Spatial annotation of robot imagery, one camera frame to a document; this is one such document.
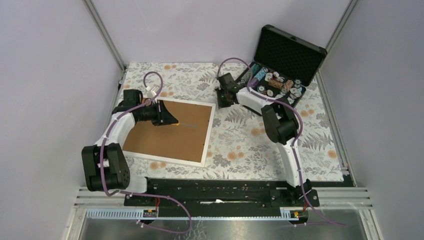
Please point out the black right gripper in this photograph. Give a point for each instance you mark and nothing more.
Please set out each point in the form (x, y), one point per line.
(221, 105)

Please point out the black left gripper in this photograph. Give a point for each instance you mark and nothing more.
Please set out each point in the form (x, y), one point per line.
(163, 116)

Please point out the white picture frame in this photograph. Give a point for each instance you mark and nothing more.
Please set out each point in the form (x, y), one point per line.
(173, 143)

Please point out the yellow handled screwdriver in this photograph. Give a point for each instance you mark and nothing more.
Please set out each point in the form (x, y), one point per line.
(186, 125)

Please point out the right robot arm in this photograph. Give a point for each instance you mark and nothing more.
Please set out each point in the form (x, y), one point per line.
(282, 125)

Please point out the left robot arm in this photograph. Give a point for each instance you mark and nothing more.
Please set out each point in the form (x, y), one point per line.
(104, 164)

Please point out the black poker chip case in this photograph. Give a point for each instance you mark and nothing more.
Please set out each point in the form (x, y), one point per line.
(293, 58)

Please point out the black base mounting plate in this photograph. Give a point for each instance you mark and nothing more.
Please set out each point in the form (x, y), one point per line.
(218, 198)

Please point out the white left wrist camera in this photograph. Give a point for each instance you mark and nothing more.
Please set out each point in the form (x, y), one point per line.
(152, 92)

